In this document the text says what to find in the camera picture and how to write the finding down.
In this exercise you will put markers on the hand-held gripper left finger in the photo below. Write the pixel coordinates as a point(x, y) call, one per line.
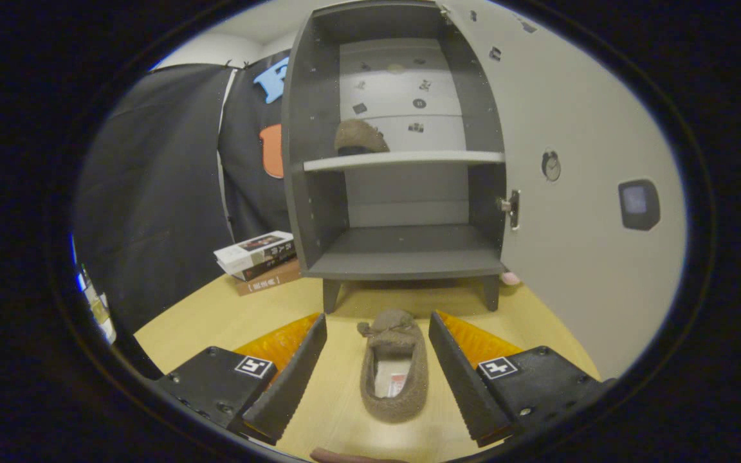
point(290, 386)

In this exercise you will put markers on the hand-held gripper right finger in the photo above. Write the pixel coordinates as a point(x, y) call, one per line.
point(464, 386)

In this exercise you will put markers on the brown fuzzy shoe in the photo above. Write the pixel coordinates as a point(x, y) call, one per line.
point(402, 392)
point(357, 135)

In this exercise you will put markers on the grey shoe cabinet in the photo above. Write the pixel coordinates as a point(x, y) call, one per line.
point(409, 251)

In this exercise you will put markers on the white shoe cabinet door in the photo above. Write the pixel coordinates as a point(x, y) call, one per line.
point(583, 270)

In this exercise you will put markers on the brown book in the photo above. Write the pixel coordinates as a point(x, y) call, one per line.
point(271, 281)

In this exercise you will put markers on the small pink object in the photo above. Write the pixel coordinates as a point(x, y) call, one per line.
point(511, 278)

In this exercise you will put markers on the black book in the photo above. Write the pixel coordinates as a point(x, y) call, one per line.
point(274, 265)

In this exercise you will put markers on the white book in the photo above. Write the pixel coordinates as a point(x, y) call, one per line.
point(248, 252)

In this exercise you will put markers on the stack of papers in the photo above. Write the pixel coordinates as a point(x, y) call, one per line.
point(101, 315)

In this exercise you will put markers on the black backdrop cloth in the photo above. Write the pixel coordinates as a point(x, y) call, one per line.
point(158, 206)

